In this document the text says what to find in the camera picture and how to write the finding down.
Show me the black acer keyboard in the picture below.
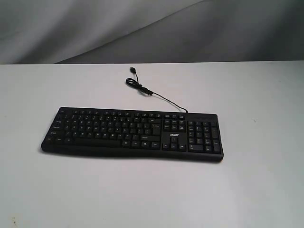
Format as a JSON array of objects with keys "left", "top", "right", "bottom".
[{"left": 41, "top": 107, "right": 224, "bottom": 162}]

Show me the black keyboard usb cable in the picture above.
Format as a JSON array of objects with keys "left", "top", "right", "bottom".
[{"left": 125, "top": 66, "right": 190, "bottom": 114}]

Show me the grey backdrop cloth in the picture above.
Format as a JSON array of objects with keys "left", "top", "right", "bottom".
[{"left": 0, "top": 0, "right": 304, "bottom": 64}]

